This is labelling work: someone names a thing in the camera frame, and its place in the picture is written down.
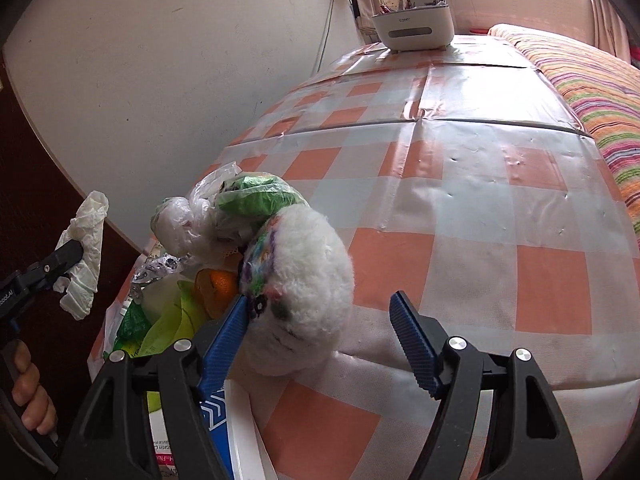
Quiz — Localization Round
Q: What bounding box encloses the white wall cable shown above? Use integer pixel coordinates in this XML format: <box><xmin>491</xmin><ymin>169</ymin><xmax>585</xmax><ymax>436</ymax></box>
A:
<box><xmin>315</xmin><ymin>0</ymin><xmax>346</xmax><ymax>73</ymax></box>

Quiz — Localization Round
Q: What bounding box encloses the bed with striped cover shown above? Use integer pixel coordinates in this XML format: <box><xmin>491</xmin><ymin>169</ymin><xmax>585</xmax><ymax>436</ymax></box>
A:
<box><xmin>487</xmin><ymin>22</ymin><xmax>640</xmax><ymax>248</ymax></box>

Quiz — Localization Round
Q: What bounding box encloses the yellow-green plastic bag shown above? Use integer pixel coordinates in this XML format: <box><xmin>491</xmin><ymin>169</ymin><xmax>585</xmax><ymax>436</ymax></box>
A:
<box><xmin>102</xmin><ymin>280</ymin><xmax>211</xmax><ymax>361</ymax></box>

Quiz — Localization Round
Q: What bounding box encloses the person's left hand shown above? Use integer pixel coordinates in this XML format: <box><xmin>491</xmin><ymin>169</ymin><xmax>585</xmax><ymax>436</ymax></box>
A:
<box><xmin>11</xmin><ymin>340</ymin><xmax>58</xmax><ymax>436</ymax></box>

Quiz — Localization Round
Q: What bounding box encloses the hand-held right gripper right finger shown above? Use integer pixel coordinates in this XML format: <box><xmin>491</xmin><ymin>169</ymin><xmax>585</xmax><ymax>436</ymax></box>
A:
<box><xmin>390</xmin><ymin>291</ymin><xmax>583</xmax><ymax>480</ymax></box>

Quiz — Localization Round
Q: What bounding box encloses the white cardboard box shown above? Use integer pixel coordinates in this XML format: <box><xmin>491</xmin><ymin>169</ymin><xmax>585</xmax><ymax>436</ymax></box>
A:
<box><xmin>222</xmin><ymin>379</ymin><xmax>278</xmax><ymax>480</ymax></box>

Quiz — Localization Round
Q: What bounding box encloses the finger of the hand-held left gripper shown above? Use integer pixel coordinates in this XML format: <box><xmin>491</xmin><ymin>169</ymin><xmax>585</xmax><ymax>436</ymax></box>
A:
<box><xmin>17</xmin><ymin>239</ymin><xmax>85</xmax><ymax>291</ymax></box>

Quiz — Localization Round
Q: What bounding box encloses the clear plastic bag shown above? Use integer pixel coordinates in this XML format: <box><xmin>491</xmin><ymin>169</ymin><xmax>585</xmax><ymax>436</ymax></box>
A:
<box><xmin>151</xmin><ymin>161</ymin><xmax>251</xmax><ymax>266</ymax></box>

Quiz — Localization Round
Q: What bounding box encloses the green printed plastic bag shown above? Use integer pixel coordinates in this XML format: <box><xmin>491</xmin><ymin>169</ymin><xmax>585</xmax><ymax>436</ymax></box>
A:
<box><xmin>215</xmin><ymin>172</ymin><xmax>311</xmax><ymax>241</ymax></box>

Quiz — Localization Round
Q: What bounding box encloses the orange checked tablecloth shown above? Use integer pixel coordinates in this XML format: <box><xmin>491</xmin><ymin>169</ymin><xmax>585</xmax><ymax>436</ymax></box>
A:
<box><xmin>87</xmin><ymin>35</ymin><xmax>640</xmax><ymax>480</ymax></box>

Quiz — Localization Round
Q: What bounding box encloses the blue and white box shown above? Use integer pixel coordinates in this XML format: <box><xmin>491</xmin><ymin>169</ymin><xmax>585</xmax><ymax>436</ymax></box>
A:
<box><xmin>197</xmin><ymin>385</ymin><xmax>236</xmax><ymax>480</ymax></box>

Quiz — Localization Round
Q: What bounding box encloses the silver foil wrapper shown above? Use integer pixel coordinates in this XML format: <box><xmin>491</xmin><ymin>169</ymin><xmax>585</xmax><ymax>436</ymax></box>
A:
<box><xmin>131</xmin><ymin>254</ymin><xmax>196</xmax><ymax>306</ymax></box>

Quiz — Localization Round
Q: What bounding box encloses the white utensil holder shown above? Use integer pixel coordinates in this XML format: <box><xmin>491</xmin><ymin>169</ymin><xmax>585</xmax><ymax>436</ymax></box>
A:
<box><xmin>371</xmin><ymin>0</ymin><xmax>457</xmax><ymax>53</ymax></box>

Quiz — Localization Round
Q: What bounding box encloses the white tissue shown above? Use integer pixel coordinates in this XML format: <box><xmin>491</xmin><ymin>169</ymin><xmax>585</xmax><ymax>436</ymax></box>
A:
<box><xmin>59</xmin><ymin>191</ymin><xmax>110</xmax><ymax>321</ymax></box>

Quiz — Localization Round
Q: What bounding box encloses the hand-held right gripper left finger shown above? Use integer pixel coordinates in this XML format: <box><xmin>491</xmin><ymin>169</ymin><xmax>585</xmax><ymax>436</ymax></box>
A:
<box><xmin>57</xmin><ymin>294</ymin><xmax>249</xmax><ymax>480</ymax></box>

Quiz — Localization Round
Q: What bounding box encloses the white packet with pink label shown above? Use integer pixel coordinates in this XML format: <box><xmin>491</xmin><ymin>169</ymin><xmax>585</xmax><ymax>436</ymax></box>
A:
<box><xmin>146</xmin><ymin>390</ymin><xmax>176</xmax><ymax>480</ymax></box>

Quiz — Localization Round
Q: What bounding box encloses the orange fruit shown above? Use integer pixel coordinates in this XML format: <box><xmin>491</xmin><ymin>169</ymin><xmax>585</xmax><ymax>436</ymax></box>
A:
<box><xmin>196</xmin><ymin>269</ymin><xmax>240</xmax><ymax>320</ymax></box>

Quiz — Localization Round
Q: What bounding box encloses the pink curtain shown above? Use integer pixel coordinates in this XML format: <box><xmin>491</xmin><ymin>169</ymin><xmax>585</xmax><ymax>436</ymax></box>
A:
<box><xmin>580</xmin><ymin>0</ymin><xmax>640</xmax><ymax>68</ymax></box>

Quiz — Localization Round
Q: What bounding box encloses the white plush toy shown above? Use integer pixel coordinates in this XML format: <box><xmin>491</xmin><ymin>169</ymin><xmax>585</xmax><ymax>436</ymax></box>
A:
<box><xmin>236</xmin><ymin>204</ymin><xmax>357</xmax><ymax>378</ymax></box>

